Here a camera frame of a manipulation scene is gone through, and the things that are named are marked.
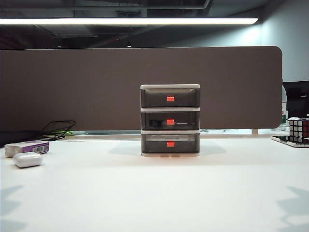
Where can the black rubiks cube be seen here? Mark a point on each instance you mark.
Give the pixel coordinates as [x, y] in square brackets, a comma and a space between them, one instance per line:
[299, 129]

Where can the white edged flat tray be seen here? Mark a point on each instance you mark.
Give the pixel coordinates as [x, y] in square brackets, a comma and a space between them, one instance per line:
[281, 139]

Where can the white drawer cabinet frame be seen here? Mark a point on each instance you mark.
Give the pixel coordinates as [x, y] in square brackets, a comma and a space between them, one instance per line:
[170, 85]

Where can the white earbuds case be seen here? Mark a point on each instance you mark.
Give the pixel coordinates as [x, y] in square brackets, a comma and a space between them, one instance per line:
[27, 159]

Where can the long ceiling light strip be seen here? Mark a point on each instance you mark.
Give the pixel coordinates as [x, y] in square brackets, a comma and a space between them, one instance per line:
[120, 21]

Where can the brown desk divider panel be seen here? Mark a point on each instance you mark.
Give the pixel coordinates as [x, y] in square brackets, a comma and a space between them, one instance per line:
[96, 91]

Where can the purple white barcode box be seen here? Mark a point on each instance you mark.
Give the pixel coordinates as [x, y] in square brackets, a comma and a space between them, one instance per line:
[27, 146]

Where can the smoky drawer at cabinet base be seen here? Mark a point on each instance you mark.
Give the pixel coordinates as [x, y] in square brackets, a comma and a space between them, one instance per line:
[154, 144]

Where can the transparent tape dark blue dispenser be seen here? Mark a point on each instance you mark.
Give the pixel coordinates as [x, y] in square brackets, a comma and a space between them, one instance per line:
[155, 123]

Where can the white bottle green label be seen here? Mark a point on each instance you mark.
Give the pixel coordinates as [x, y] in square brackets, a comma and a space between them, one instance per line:
[285, 108]

